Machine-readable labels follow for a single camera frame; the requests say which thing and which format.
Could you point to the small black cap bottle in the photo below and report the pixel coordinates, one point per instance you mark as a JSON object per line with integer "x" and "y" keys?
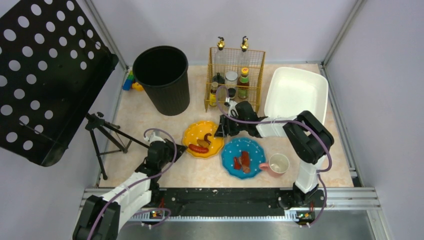
{"x": 232, "y": 93}

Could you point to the small yellow label bottle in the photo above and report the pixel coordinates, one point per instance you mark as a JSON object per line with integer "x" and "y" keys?
{"x": 213, "y": 94}

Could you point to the blue dotted plate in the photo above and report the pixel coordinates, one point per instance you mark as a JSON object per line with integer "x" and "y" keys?
{"x": 233, "y": 149}

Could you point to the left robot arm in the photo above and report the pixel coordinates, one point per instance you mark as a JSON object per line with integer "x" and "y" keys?
{"x": 102, "y": 217}

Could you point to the brown food piece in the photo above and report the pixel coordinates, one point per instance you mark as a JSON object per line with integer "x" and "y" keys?
{"x": 203, "y": 143}

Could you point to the black perforated stand panel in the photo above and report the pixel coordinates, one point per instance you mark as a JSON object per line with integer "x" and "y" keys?
{"x": 53, "y": 65}

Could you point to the dark curved sausage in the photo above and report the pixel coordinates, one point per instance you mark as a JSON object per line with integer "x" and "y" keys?
{"x": 206, "y": 138}

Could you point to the white plastic tub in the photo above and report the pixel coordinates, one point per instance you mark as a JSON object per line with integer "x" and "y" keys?
{"x": 293, "y": 90}

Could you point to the black lid glass shaker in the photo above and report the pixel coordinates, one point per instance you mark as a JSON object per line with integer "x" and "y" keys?
{"x": 218, "y": 78}

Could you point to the yellow dotted plate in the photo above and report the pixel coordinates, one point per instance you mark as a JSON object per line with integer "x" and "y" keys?
{"x": 197, "y": 131}

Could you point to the sauce bottle yellow cap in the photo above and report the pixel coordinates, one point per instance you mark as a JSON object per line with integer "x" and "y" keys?
{"x": 243, "y": 83}

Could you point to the gold wire basket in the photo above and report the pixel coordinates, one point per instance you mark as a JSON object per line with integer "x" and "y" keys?
{"x": 254, "y": 62}

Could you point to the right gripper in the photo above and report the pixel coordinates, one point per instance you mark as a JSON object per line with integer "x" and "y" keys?
{"x": 226, "y": 125}

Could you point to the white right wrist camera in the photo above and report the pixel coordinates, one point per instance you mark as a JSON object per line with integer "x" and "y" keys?
{"x": 231, "y": 105}

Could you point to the glass oil bottle brown liquid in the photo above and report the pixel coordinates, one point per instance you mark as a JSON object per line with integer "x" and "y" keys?
{"x": 244, "y": 56}

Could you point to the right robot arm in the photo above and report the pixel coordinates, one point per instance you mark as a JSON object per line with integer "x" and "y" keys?
{"x": 308, "y": 137}

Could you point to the colourful toy blocks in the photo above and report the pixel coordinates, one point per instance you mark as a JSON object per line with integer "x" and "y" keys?
{"x": 131, "y": 83}

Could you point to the red meat pieces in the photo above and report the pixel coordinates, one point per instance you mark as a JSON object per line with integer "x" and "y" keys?
{"x": 242, "y": 162}

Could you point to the red sausage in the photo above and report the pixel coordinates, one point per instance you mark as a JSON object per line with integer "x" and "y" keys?
{"x": 198, "y": 149}

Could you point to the black ribbed trash bin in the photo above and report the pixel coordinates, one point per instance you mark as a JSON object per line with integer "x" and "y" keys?
{"x": 162, "y": 71}

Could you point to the glass oil bottle clear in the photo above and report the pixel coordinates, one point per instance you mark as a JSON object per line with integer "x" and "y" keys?
{"x": 220, "y": 57}

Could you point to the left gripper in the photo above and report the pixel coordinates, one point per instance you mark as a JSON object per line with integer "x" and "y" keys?
{"x": 171, "y": 149}

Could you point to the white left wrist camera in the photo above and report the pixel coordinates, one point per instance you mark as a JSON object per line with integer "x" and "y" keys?
{"x": 154, "y": 137}

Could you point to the pink mug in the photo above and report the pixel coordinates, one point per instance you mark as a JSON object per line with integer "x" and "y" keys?
{"x": 277, "y": 165}

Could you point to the black tripod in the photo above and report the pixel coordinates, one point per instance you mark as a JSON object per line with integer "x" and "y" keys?
{"x": 113, "y": 133}

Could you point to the silver lid jar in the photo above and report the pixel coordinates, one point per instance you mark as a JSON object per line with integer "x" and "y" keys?
{"x": 231, "y": 79}

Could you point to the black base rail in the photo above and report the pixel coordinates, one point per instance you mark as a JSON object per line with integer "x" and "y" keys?
{"x": 233, "y": 202}

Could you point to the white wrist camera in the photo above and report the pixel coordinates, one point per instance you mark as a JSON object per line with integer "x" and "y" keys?
{"x": 231, "y": 105}
{"x": 154, "y": 137}

